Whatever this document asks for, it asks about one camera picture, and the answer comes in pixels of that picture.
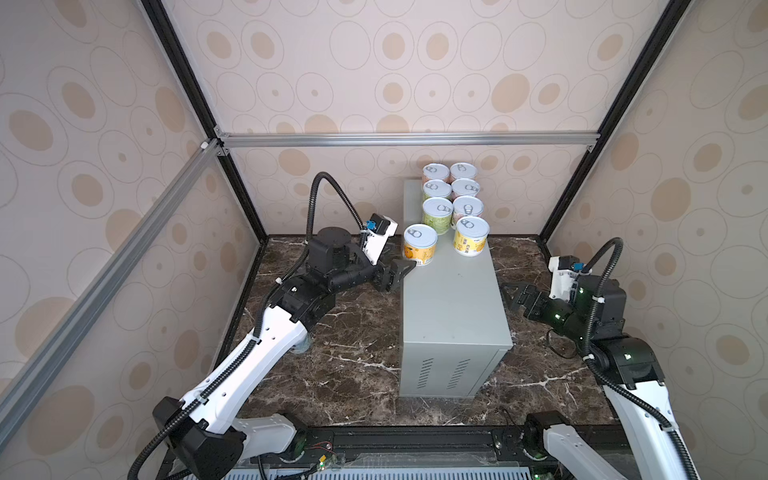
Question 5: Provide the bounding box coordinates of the silver aluminium bar left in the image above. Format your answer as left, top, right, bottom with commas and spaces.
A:
1, 138, 221, 449

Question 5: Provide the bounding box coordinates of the black corner frame post left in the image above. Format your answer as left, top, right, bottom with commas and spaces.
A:
139, 0, 269, 244

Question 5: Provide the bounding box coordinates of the yellow orange labelled can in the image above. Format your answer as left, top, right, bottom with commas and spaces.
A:
402, 224, 438, 266

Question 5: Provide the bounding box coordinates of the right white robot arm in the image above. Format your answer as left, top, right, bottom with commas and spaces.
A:
500, 275, 699, 479

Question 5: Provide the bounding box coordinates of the silver aluminium crossbar back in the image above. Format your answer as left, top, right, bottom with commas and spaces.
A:
219, 130, 600, 149

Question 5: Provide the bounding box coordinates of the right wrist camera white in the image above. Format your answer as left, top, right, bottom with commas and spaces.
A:
548, 255, 584, 301

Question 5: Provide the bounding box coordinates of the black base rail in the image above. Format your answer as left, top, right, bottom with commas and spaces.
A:
161, 424, 673, 480

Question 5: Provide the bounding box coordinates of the white red labelled can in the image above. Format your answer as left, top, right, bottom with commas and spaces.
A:
451, 178, 481, 200

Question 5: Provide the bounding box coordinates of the black corner frame post right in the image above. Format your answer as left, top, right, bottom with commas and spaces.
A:
538, 0, 692, 247

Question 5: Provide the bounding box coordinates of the lime green labelled can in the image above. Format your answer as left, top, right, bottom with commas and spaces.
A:
422, 198, 453, 235

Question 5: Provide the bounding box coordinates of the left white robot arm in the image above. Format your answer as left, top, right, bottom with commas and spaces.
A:
128, 227, 417, 479

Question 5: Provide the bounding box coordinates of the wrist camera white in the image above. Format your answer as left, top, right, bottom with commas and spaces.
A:
361, 213, 398, 265
548, 255, 584, 301

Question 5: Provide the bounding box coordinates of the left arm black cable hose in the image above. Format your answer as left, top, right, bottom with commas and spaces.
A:
125, 171, 367, 480

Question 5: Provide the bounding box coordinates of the orange tomato labelled can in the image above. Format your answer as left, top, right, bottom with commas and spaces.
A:
450, 162, 477, 182

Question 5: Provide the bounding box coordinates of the teal labelled can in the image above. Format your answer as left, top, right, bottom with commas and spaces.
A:
291, 335, 312, 355

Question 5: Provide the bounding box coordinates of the purple pink labelled can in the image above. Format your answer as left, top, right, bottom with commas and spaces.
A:
451, 195, 484, 226

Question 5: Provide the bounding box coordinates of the black corner frame post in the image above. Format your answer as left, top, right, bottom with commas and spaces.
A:
139, 0, 269, 244
538, 0, 692, 247

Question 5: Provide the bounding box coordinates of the pink orange labelled can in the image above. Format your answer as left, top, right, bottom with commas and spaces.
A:
422, 163, 450, 183

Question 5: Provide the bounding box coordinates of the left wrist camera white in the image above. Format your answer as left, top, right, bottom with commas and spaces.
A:
361, 213, 398, 265

